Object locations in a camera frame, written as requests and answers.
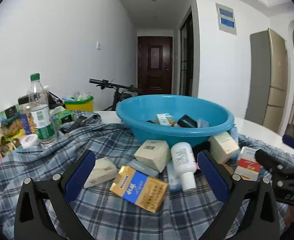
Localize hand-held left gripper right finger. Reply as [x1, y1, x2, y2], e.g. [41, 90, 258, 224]
[197, 150, 280, 240]

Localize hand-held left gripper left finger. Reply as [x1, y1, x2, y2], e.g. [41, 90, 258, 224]
[14, 149, 97, 240]

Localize red white cigarette pack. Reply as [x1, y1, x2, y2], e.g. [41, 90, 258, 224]
[233, 146, 262, 182]

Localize cream tall box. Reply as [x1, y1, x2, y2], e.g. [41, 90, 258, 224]
[208, 131, 240, 165]

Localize white lotion bottle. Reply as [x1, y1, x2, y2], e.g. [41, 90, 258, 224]
[171, 142, 197, 192]

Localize gold blue cigarette pack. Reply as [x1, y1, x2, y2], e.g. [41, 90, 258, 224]
[109, 165, 169, 213]

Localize cream square box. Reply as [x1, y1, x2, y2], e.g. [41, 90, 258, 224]
[134, 139, 172, 173]

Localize blue plastic basin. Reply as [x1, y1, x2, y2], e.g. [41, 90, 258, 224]
[116, 94, 235, 148]

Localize beige small box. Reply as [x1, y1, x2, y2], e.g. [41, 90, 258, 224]
[84, 157, 118, 189]

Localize light blue small box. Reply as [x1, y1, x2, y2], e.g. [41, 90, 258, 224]
[166, 160, 183, 193]

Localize light blue flat packet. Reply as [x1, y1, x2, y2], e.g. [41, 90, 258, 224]
[125, 159, 160, 179]

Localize black box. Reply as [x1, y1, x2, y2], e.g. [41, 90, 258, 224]
[178, 114, 198, 128]

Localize green tissue pack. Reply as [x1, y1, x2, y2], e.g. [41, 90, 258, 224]
[50, 106, 75, 127]

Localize white round jar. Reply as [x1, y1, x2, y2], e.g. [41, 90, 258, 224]
[20, 134, 39, 148]

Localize blue plaid cloth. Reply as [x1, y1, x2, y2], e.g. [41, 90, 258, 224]
[0, 111, 294, 240]

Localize yellow green container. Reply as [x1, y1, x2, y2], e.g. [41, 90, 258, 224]
[64, 95, 94, 112]

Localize gold grey refrigerator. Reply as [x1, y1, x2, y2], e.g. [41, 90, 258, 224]
[244, 28, 289, 134]

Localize clear bottle green label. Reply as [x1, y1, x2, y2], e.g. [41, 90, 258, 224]
[27, 73, 58, 148]

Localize white green small box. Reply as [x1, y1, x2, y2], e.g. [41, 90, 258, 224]
[156, 114, 172, 126]

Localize yellow snack bag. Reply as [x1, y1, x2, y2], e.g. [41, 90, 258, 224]
[0, 120, 27, 143]

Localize snack packets in bag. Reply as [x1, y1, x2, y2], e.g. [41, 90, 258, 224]
[18, 95, 38, 135]

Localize black bicycle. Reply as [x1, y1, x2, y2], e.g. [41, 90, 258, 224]
[89, 78, 143, 112]

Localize green snack packet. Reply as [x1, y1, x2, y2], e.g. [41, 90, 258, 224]
[0, 106, 21, 127]

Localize black framed sliding door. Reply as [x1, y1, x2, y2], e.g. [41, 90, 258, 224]
[179, 5, 194, 97]

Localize dark wooden door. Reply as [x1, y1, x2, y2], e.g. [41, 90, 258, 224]
[137, 36, 173, 95]

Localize grey wall panel blue windows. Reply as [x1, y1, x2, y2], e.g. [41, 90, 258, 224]
[216, 2, 237, 35]

